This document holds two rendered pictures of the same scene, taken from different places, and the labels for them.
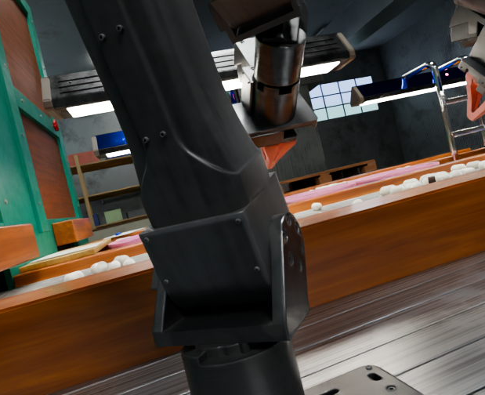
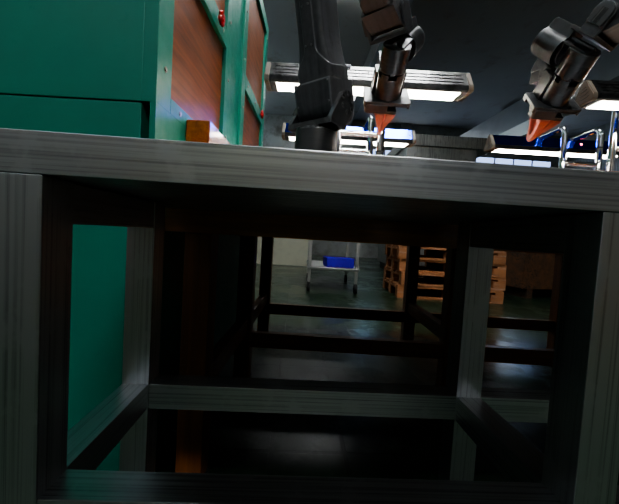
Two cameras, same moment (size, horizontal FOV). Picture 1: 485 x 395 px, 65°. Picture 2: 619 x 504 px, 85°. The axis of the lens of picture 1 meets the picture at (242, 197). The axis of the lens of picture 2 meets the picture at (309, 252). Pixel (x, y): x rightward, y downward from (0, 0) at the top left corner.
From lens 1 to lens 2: 39 cm
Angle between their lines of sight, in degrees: 14
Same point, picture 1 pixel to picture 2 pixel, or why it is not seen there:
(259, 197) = (338, 79)
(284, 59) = (394, 58)
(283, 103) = (390, 87)
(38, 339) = not seen: hidden behind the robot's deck
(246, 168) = (336, 65)
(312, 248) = not seen: hidden behind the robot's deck
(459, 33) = (534, 77)
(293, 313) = (336, 118)
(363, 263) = not seen: hidden behind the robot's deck
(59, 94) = (274, 72)
